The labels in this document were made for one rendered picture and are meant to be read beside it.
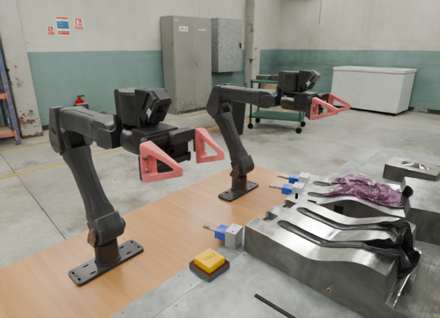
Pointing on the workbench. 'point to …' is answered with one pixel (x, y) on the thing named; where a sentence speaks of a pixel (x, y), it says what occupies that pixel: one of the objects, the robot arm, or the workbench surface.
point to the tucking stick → (274, 306)
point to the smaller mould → (410, 170)
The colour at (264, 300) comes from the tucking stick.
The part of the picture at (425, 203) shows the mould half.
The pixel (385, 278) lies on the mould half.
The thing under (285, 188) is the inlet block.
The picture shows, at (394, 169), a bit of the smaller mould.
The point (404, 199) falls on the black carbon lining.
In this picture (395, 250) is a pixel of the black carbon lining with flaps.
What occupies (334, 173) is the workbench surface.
